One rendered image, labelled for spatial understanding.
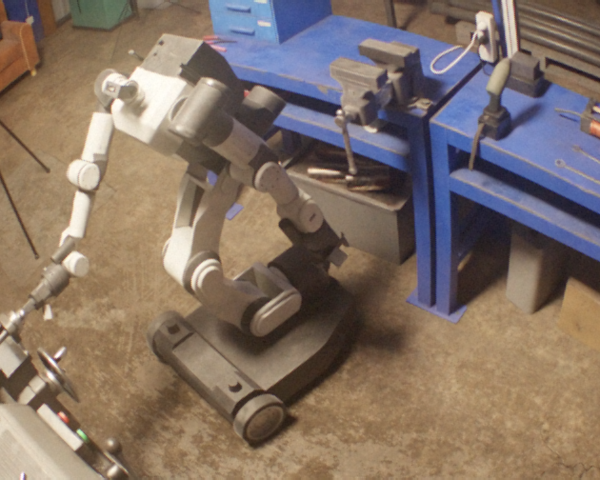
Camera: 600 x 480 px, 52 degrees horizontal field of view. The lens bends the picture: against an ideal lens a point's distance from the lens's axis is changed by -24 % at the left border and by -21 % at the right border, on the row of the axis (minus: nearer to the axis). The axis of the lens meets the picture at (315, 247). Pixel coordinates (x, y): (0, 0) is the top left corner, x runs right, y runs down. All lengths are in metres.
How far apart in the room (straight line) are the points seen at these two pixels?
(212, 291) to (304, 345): 0.45
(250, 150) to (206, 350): 0.93
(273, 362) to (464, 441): 0.73
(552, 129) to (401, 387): 1.07
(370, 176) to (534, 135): 0.92
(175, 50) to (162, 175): 1.83
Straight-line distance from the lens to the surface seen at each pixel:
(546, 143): 2.16
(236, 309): 2.39
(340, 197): 2.87
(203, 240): 2.15
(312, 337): 2.53
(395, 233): 2.83
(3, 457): 1.07
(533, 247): 2.52
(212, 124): 1.69
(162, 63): 1.86
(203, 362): 2.51
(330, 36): 2.73
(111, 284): 3.17
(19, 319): 1.94
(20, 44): 5.48
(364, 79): 2.01
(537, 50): 4.26
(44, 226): 3.71
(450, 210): 2.38
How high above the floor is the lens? 2.13
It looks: 44 degrees down
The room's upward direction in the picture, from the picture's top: 10 degrees counter-clockwise
